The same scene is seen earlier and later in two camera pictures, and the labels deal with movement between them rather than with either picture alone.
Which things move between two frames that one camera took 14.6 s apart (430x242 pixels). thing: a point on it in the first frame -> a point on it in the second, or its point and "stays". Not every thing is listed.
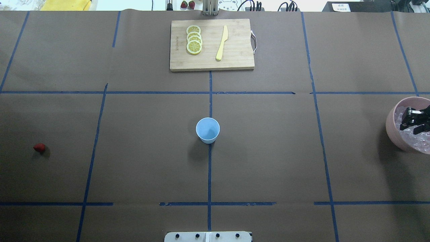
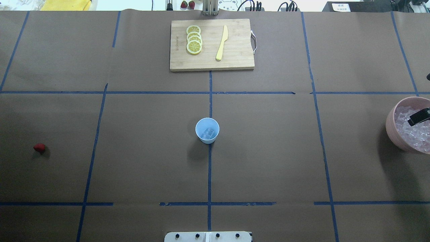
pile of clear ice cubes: (420, 142) stays
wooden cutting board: (237, 53) stays
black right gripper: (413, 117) -> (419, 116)
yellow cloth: (66, 5) stays
